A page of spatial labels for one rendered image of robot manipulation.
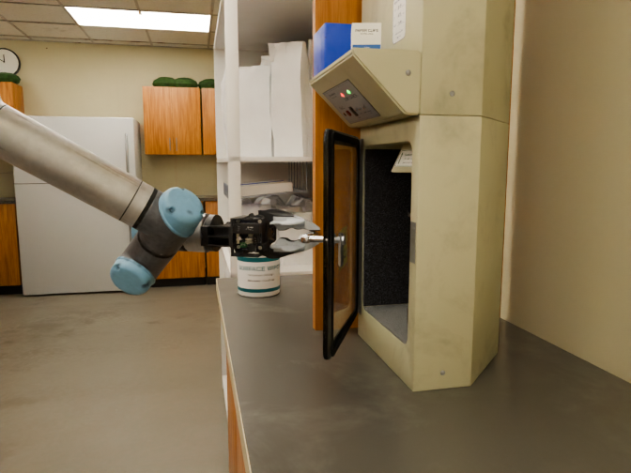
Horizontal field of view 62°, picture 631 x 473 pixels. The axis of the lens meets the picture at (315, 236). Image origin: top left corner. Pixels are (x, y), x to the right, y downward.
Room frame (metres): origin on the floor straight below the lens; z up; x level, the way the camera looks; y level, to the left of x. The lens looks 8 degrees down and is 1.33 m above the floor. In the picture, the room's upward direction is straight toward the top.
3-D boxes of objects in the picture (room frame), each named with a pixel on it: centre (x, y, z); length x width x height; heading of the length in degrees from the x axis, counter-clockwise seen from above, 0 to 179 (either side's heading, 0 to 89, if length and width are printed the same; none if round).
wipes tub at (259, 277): (1.58, 0.17, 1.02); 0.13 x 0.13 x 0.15
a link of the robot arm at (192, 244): (1.01, 0.22, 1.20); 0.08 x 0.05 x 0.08; 166
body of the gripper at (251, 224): (0.98, 0.14, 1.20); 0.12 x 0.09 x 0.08; 76
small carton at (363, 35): (0.96, -0.09, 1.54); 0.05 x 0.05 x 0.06; 88
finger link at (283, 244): (0.96, 0.04, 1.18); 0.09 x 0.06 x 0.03; 76
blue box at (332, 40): (1.11, -0.06, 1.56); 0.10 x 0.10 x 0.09; 13
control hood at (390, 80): (1.01, -0.08, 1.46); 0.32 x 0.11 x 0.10; 13
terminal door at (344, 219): (1.02, -0.05, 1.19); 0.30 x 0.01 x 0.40; 166
